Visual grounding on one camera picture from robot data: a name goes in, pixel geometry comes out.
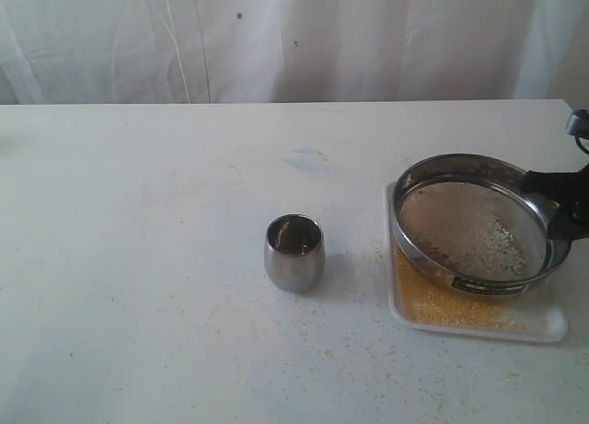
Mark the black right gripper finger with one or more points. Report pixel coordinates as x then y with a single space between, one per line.
569 221
563 187

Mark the round steel sieve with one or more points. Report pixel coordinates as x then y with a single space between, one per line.
459 181

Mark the stainless steel cup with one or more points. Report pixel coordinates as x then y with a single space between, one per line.
294 253

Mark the yellow grain pile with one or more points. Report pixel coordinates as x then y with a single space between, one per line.
428 303

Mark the white plastic tray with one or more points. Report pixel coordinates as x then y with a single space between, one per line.
537 317

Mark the white backdrop curtain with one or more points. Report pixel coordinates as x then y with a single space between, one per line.
219 51

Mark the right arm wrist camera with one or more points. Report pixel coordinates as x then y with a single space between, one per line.
578 127

